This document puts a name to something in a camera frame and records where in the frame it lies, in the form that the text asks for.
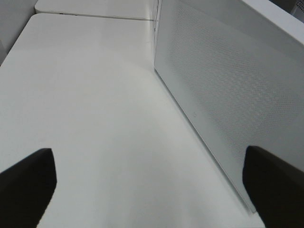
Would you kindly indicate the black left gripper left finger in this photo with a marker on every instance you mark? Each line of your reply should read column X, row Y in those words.
column 26, row 189

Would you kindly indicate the white microwave door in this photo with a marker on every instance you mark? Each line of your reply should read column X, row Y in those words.
column 236, row 69

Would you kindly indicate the white microwave oven body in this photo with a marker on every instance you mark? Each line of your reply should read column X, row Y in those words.
column 297, row 7

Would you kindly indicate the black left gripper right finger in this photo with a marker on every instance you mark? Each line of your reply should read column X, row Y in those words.
column 275, row 187

